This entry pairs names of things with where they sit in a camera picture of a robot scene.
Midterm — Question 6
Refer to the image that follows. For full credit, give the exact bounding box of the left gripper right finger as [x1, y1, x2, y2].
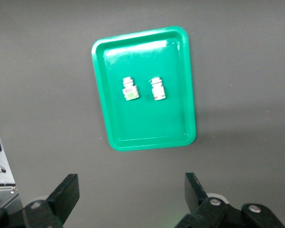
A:
[178, 172, 228, 228]

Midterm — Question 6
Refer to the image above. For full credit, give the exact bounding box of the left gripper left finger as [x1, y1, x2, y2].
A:
[22, 173, 80, 228]

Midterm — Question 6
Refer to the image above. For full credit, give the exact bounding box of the green white push button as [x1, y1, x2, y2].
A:
[148, 76, 166, 101]
[121, 76, 140, 102]

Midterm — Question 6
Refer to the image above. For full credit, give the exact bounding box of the green plastic tray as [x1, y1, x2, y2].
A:
[91, 25, 197, 152]

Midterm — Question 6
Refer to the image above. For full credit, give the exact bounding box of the silver metal rail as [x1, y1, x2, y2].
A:
[0, 184, 19, 207]

